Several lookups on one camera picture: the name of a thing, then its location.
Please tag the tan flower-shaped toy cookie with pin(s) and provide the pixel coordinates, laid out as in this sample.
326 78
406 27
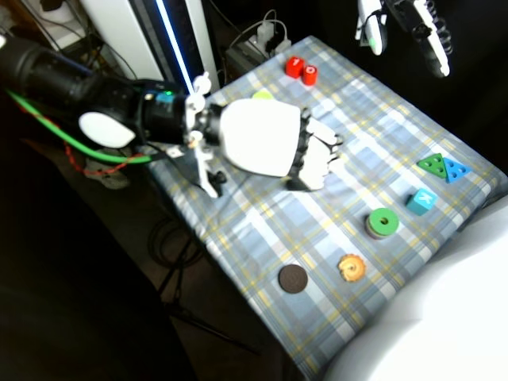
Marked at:
351 270

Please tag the red cube with number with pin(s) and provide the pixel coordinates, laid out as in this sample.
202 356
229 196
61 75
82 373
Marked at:
293 67

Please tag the plaid blue yellow cloth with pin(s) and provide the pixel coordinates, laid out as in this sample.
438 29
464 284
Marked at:
317 238

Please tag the white robot body shell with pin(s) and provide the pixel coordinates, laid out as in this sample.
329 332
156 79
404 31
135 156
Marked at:
436 317

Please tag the light blue letter cube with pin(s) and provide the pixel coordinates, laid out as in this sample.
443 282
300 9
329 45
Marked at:
418 204

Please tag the dark brown round cookie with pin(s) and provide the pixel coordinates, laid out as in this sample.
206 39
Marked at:
293 279

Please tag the white power strip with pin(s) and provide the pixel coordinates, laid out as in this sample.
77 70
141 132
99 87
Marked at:
265 33

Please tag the red cylinder with zero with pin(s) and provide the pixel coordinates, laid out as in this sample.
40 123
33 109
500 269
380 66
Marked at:
309 76

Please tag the yellow-green round disc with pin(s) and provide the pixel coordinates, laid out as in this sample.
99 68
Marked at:
262 95

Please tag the blue triangle block with holes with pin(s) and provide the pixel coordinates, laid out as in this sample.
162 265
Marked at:
455 166

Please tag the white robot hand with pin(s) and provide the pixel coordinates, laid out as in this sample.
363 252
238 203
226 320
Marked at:
258 135
436 51

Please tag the green triangle block with holes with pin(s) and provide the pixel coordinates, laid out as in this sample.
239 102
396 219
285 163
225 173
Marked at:
424 164

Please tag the white column with blue light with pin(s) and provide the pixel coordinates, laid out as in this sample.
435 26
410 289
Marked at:
119 39

